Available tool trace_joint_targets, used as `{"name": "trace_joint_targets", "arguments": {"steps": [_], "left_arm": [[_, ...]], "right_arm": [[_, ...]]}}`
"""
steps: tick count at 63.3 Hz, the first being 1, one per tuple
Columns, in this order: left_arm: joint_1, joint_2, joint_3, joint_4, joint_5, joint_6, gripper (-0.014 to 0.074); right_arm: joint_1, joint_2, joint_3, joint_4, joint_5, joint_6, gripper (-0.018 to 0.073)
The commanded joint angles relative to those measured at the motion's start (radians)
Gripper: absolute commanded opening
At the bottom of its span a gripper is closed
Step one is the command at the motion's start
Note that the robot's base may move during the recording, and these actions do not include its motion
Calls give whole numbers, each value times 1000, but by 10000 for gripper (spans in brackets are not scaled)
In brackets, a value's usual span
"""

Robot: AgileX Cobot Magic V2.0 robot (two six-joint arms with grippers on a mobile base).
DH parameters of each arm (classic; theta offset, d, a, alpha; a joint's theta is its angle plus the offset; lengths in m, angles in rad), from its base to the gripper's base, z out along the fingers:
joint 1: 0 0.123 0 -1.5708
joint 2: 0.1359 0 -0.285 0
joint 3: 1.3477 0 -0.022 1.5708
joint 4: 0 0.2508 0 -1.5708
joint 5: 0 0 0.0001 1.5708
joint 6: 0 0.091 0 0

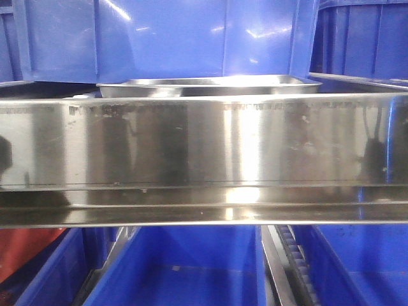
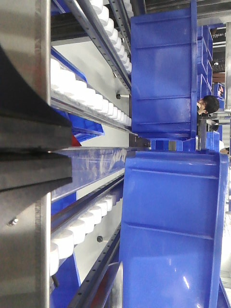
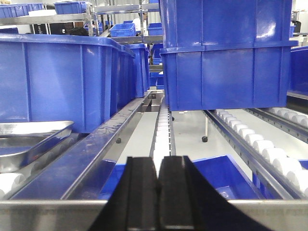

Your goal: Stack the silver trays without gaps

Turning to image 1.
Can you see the red object lower left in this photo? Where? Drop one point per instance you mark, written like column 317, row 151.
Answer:
column 18, row 246

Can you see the blue bin lower centre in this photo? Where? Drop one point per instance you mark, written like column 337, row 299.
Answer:
column 186, row 265

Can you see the blue bin lower right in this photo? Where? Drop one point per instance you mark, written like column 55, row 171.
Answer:
column 356, row 264

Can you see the blue bin behind tray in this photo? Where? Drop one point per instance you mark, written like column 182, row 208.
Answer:
column 114, row 41

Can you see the roller track rail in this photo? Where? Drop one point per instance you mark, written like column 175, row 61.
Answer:
column 287, row 280

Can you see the blue crate upper right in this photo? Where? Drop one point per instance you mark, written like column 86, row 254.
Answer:
column 361, row 39

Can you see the blue bin lower left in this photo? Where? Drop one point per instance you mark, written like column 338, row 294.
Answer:
column 58, row 281

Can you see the stainless steel shelf rack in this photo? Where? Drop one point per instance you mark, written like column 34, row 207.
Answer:
column 335, row 156

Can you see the silver metal tray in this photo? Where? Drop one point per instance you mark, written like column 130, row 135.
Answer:
column 209, row 86

